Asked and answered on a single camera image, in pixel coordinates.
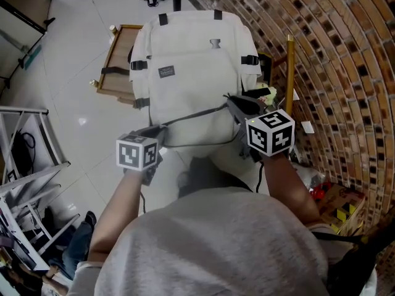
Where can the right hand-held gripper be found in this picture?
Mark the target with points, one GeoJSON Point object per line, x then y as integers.
{"type": "Point", "coordinates": [268, 134]}

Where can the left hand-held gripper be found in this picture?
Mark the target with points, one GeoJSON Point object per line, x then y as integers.
{"type": "Point", "coordinates": [129, 154]}

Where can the white backpack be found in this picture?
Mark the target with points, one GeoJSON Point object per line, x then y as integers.
{"type": "Point", "coordinates": [191, 88]}

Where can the person's left forearm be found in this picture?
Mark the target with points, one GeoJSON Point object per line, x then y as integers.
{"type": "Point", "coordinates": [117, 214]}

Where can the person's right forearm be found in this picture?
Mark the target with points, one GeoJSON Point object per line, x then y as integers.
{"type": "Point", "coordinates": [287, 190]}

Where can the yellow green plush toy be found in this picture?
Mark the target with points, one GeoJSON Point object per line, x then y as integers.
{"type": "Point", "coordinates": [268, 95]}

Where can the person's white shoe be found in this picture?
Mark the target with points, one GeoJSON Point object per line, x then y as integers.
{"type": "Point", "coordinates": [183, 179]}

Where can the small white card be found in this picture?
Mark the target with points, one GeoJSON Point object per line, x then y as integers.
{"type": "Point", "coordinates": [307, 126]}

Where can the person's grey shirt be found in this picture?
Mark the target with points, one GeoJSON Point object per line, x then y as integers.
{"type": "Point", "coordinates": [210, 248]}

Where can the printed cardboard box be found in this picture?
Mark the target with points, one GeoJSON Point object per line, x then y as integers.
{"type": "Point", "coordinates": [339, 202]}

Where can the white metal shelf rack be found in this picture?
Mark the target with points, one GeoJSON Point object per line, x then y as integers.
{"type": "Point", "coordinates": [27, 171]}

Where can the black power adapter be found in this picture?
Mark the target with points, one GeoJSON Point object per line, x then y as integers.
{"type": "Point", "coordinates": [23, 153]}

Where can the green floor mop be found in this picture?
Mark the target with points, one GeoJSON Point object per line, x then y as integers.
{"type": "Point", "coordinates": [27, 54]}

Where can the grey panel on black stand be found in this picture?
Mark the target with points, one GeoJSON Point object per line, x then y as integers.
{"type": "Point", "coordinates": [18, 8]}

